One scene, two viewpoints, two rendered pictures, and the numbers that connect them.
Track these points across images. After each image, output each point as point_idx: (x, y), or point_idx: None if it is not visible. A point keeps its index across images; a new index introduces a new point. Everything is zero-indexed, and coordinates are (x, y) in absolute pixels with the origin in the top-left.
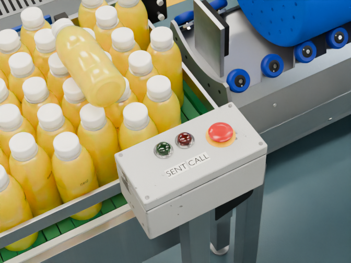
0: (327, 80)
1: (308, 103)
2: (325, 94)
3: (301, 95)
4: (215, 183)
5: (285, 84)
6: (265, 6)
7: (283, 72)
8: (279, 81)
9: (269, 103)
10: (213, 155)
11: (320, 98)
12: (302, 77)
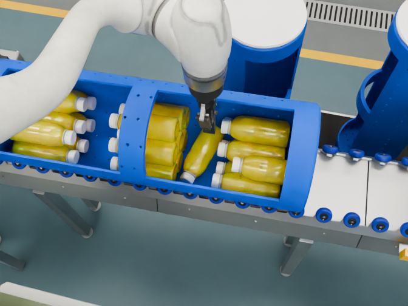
0: (41, 182)
1: (29, 186)
2: (41, 188)
3: (22, 180)
4: None
5: (6, 170)
6: None
7: (7, 164)
8: (3, 167)
9: (0, 173)
10: None
11: (37, 188)
12: (18, 173)
